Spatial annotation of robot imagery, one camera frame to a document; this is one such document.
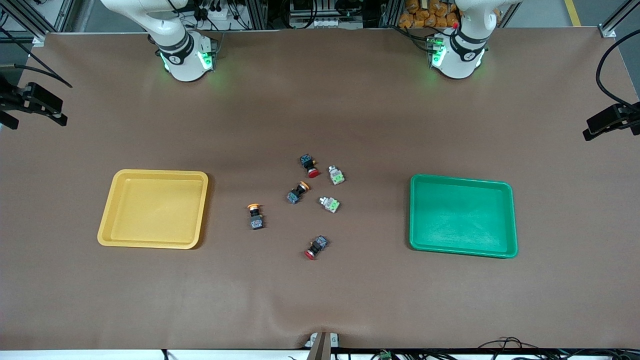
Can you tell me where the metal table edge bracket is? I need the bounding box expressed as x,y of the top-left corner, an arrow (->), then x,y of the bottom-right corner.
305,331 -> 341,360

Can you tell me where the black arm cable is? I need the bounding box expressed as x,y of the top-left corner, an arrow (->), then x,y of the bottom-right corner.
595,30 -> 640,109
0,27 -> 74,89

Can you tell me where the red push button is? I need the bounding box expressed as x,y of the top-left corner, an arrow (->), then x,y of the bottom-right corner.
300,154 -> 321,179
304,235 -> 329,261

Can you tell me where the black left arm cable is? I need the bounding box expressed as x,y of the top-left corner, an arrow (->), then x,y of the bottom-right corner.
595,30 -> 640,109

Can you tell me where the black cable bundle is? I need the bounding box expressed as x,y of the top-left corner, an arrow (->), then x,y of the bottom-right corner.
472,337 -> 556,360

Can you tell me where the brown table mat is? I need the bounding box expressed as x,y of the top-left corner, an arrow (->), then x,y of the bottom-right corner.
0,27 -> 640,351

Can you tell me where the white power strip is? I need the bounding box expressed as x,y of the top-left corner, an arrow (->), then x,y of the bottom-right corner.
290,17 -> 351,30

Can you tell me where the bag of orange items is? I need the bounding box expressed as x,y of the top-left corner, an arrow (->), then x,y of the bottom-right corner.
398,0 -> 460,29

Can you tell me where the yellow plastic tray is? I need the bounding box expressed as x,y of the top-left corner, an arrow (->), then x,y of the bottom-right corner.
97,169 -> 209,250

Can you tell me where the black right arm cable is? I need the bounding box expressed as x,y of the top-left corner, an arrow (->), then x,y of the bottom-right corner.
0,27 -> 74,89

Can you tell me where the yellow push button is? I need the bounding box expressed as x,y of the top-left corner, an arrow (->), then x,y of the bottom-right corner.
287,181 -> 311,205
247,203 -> 265,231

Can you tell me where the aluminium frame post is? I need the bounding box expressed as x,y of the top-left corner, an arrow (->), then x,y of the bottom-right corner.
599,0 -> 640,39
0,0 -> 68,47

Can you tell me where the green plastic tray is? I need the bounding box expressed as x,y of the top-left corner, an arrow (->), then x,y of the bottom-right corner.
409,173 -> 519,259

